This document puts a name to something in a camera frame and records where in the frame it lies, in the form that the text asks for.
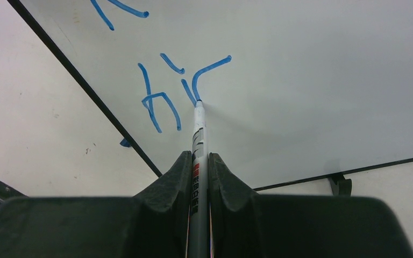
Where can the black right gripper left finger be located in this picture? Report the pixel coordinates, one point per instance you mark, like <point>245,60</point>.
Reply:
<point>152,223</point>

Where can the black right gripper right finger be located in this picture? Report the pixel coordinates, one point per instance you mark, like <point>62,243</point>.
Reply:
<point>248,224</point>

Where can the white whiteboard black frame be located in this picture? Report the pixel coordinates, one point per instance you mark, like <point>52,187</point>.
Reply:
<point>292,90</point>

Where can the white marker pen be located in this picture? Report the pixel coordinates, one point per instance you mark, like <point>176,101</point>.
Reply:
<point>199,214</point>

